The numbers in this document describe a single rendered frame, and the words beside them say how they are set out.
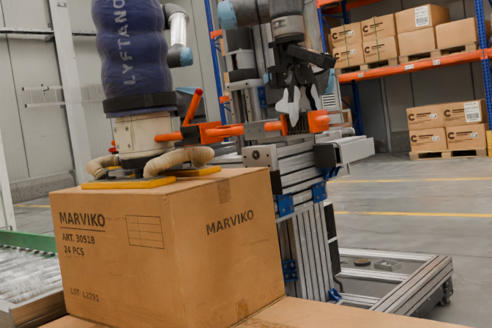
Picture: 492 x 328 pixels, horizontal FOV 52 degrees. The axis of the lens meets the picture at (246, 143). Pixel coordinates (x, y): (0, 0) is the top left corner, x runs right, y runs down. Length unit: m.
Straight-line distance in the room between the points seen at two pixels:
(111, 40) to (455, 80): 8.74
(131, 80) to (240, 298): 0.69
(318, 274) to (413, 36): 6.81
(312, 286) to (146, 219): 1.14
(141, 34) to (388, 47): 7.64
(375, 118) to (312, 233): 8.28
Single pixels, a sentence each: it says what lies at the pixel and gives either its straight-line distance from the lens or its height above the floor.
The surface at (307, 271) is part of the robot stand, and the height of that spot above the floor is 0.41.
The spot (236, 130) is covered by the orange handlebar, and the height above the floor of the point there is 1.07.
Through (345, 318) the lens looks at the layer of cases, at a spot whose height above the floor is 0.54.
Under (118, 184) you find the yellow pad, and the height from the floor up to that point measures 0.96.
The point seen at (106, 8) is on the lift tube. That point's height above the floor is 1.47.
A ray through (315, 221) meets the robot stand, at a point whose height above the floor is 0.60.
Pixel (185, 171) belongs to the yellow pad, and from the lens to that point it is 1.57.
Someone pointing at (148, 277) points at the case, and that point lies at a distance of 1.40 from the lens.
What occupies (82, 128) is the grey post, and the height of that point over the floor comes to 1.21.
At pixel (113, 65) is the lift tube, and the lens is 1.55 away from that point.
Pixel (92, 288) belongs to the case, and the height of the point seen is 0.65.
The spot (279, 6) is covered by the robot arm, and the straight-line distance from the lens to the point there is 1.20.
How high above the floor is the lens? 1.10
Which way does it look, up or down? 3 degrees down
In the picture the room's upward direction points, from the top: 8 degrees counter-clockwise
